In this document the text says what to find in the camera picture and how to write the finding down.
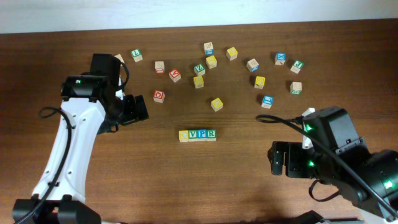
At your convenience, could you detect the yellow T wooden block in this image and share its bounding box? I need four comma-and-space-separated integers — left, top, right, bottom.
254, 76, 266, 89

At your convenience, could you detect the plain top wooden block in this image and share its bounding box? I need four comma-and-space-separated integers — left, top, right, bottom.
115, 54, 124, 63

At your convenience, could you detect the yellow mid wooden block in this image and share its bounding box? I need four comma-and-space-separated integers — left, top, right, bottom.
206, 55, 217, 69

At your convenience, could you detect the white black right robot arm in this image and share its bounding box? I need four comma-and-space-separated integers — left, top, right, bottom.
257, 106, 397, 223

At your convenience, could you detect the yellow C wooden block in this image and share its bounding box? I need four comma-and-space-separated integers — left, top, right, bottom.
178, 130, 189, 142

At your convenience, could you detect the red side I wooden block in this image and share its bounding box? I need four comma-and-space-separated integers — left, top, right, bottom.
154, 61, 165, 73

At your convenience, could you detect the red tilted A wooden block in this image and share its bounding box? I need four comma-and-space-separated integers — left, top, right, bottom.
169, 69, 182, 83

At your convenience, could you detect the blue D side wooden block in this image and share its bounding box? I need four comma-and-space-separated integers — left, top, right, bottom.
246, 58, 259, 72

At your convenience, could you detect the blue X wooden block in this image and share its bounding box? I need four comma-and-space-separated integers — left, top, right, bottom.
275, 52, 287, 65

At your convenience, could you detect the yellow far wooden block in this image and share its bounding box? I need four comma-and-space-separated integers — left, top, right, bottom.
226, 47, 238, 60

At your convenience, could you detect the green V wooden block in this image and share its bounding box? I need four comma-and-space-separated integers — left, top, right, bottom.
188, 129, 198, 142

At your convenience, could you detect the green R side wooden block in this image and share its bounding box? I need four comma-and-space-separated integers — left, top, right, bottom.
290, 82, 302, 95

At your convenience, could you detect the green R top wooden block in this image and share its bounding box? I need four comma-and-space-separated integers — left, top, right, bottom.
207, 129, 217, 141

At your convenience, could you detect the green L far wooden block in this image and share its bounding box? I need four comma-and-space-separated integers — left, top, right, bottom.
131, 49, 143, 62

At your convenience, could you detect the yellow umbrella wooden block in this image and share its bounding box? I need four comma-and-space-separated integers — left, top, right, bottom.
211, 98, 223, 112

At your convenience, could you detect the blue L wooden block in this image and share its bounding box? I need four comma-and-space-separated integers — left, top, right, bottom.
261, 95, 274, 109

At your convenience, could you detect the yellow spider wooden block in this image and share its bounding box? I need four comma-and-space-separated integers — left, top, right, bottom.
193, 76, 204, 89

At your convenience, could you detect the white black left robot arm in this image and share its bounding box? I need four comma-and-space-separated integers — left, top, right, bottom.
12, 54, 149, 224

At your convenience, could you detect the green J wooden block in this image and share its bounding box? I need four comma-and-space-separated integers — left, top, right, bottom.
290, 60, 304, 74

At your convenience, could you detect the green Z wooden block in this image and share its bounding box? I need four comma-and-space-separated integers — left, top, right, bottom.
194, 63, 206, 76

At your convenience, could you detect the red O wooden block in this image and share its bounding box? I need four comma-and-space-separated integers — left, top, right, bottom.
153, 90, 165, 103

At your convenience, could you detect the blue P wooden block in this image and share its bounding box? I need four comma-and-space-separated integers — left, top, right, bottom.
197, 129, 208, 141

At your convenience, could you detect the blue side far wooden block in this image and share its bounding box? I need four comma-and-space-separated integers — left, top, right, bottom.
203, 42, 214, 55

